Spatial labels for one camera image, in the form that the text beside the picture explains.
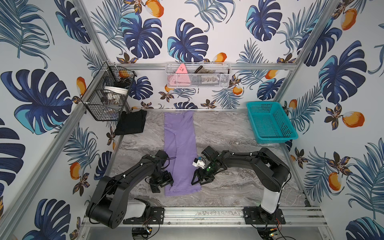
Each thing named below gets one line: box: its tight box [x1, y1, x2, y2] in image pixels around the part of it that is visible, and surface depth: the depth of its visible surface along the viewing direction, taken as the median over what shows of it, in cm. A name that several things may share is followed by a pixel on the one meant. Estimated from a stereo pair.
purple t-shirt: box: [163, 111, 202, 197], surface depth 99 cm
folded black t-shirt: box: [114, 109, 147, 136], surface depth 115 cm
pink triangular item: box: [167, 63, 191, 86], surface depth 92 cm
